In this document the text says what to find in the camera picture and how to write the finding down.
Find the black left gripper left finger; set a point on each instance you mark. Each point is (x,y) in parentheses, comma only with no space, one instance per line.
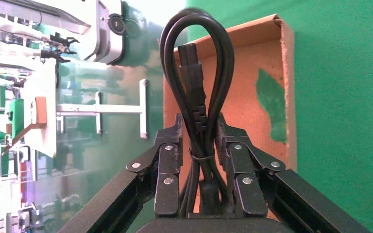
(168,160)

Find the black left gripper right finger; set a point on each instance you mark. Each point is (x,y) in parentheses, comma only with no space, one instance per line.
(244,160)

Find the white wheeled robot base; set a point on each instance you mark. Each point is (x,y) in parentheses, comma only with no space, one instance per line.
(96,32)

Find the open brown cardboard box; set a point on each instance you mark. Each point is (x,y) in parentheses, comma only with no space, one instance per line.
(244,96)

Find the white height-adjustable table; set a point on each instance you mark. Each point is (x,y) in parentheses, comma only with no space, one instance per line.
(77,109)

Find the green table cloth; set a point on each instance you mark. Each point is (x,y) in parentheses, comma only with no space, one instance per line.
(341,96)

